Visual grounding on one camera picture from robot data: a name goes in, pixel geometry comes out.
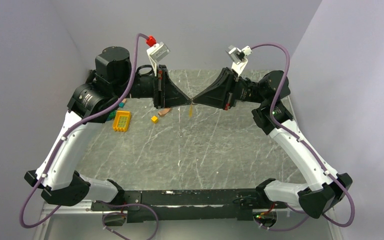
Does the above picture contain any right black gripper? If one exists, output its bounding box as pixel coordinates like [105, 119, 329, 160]
[193, 67, 268, 110]

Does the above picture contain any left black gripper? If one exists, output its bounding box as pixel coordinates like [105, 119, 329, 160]
[113, 64, 192, 109]

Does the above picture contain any yellow key tag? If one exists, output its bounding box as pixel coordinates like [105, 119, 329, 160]
[188, 104, 193, 117]

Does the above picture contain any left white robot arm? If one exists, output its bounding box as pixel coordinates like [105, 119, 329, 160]
[24, 43, 191, 210]

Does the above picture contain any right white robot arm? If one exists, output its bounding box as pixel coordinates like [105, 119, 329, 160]
[192, 67, 353, 219]

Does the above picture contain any tan curved block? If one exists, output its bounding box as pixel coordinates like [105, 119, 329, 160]
[157, 108, 173, 117]

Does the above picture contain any small yellow cube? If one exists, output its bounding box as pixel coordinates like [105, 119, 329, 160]
[151, 115, 159, 124]

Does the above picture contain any teal and tan block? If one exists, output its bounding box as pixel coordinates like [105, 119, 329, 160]
[118, 99, 127, 108]

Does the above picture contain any yellow window toy block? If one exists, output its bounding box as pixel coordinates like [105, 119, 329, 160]
[112, 110, 132, 132]

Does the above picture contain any green lego brick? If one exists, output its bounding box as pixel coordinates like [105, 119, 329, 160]
[107, 110, 117, 121]

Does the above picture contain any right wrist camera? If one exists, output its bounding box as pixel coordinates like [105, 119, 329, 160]
[226, 45, 252, 77]

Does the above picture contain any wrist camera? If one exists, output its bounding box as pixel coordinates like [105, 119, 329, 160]
[226, 45, 252, 77]
[145, 35, 171, 75]

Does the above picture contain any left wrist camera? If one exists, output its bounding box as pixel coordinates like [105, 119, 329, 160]
[145, 35, 171, 75]

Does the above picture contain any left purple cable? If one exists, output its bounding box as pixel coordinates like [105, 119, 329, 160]
[19, 33, 160, 240]

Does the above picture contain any purple cable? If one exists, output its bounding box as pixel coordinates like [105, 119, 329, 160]
[19, 33, 160, 240]
[249, 43, 356, 232]

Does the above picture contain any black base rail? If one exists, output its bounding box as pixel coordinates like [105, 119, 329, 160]
[91, 188, 283, 223]

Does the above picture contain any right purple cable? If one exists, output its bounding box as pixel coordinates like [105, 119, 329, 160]
[249, 43, 356, 232]

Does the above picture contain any aluminium frame rail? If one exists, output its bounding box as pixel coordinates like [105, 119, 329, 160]
[33, 201, 121, 240]

